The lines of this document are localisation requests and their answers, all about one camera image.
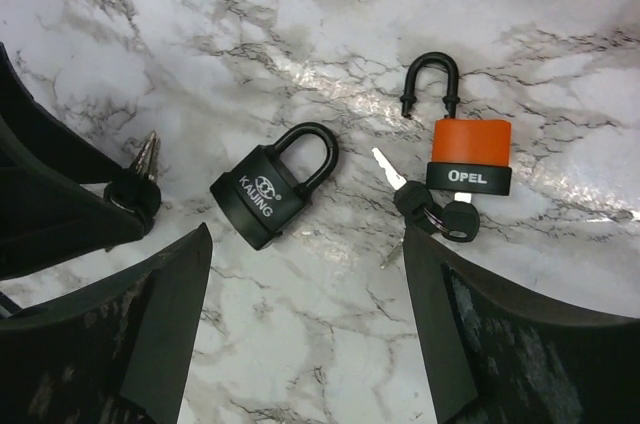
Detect black key bunch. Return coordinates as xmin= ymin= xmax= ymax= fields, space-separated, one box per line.
xmin=103 ymin=130 xmax=161 ymax=234
xmin=372 ymin=147 xmax=480 ymax=243

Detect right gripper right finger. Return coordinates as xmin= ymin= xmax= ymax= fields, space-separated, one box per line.
xmin=403 ymin=225 xmax=639 ymax=423

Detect orange black padlock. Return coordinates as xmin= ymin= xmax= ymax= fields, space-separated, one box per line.
xmin=399 ymin=51 xmax=512 ymax=196

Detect all black padlock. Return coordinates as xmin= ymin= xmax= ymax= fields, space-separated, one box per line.
xmin=210 ymin=122 xmax=339 ymax=250

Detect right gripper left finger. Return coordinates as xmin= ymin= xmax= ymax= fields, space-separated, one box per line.
xmin=1 ymin=225 xmax=212 ymax=423

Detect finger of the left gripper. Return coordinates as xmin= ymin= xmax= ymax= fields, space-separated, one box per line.
xmin=1 ymin=53 xmax=147 ymax=279

